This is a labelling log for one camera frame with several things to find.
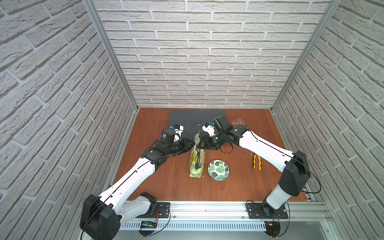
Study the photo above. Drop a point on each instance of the aluminium frame rail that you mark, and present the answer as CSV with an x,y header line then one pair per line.
x,y
229,216

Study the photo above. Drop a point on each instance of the green oats bag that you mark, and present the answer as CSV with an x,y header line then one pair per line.
x,y
197,159

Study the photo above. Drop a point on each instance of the grey network switch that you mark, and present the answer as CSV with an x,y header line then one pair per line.
x,y
193,120

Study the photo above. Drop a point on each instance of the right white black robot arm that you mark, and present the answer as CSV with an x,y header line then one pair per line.
x,y
293,166

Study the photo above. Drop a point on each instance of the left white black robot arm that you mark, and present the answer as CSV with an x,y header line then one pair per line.
x,y
103,215

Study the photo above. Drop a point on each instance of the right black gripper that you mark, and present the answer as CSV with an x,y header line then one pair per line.
x,y
204,141

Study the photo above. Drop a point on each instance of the yellow black pliers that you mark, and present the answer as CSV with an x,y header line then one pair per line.
x,y
257,162

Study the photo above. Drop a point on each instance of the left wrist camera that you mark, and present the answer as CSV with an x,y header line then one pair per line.
x,y
171,135

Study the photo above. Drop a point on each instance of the green leaf pattern bowl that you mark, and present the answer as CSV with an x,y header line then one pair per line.
x,y
218,170

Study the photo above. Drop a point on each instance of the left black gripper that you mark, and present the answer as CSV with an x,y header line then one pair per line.
x,y
186,145

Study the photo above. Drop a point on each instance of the left small circuit board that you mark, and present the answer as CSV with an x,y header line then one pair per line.
x,y
148,225

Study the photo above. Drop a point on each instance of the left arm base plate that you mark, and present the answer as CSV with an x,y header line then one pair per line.
x,y
160,210

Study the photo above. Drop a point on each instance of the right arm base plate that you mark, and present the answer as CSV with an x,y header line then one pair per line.
x,y
264,211

